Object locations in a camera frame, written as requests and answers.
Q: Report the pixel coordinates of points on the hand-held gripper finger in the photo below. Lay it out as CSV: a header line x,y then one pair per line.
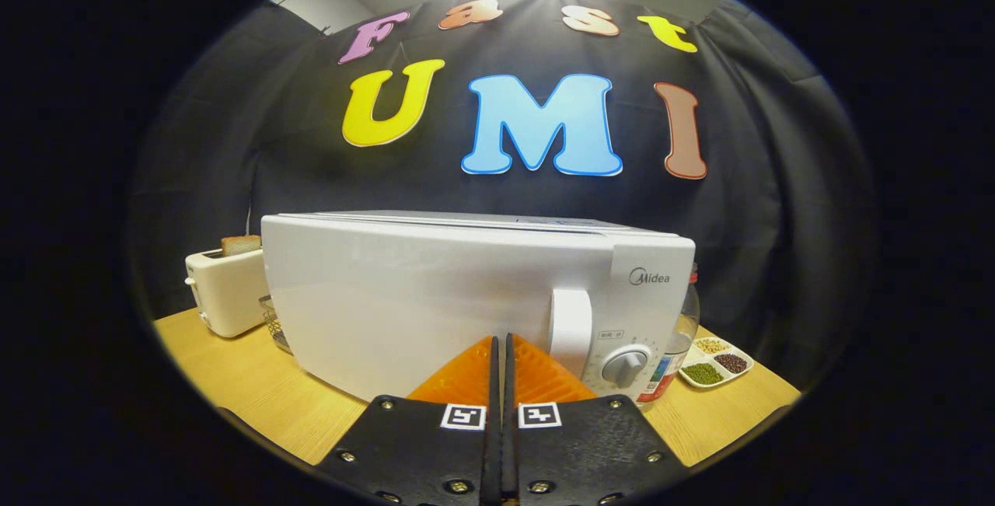
x,y
510,451
491,451

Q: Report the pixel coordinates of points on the white microwave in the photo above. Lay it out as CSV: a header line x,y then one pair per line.
x,y
404,296

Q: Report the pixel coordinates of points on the white divided dish with beans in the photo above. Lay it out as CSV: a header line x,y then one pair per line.
x,y
711,370

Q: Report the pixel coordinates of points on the clear plastic bottle red cap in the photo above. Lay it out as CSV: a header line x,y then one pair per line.
x,y
689,327

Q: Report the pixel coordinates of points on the white toaster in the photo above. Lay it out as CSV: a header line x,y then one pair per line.
x,y
229,292

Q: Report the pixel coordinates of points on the brown toast slice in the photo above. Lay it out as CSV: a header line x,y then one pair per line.
x,y
241,245

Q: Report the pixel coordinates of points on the black backdrop cloth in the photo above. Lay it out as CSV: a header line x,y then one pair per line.
x,y
777,179

